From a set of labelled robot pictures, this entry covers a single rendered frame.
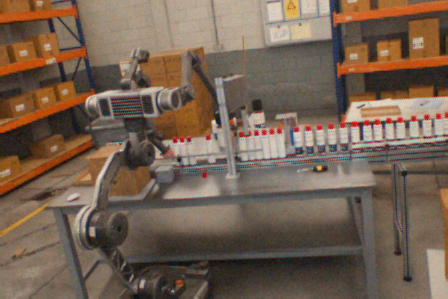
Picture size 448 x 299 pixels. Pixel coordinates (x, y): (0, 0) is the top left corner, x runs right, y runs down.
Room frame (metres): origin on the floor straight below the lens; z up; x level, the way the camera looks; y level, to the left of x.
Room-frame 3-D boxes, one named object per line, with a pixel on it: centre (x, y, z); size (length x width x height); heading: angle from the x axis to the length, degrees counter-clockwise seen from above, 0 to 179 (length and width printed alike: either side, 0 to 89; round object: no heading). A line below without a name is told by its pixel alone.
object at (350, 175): (3.17, 0.08, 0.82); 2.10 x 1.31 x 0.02; 78
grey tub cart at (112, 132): (5.47, 1.30, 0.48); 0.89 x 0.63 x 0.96; 176
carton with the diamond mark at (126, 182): (2.81, 0.72, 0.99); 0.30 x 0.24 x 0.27; 77
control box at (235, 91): (2.85, -0.09, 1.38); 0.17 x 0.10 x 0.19; 133
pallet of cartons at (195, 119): (6.93, 0.76, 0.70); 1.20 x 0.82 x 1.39; 73
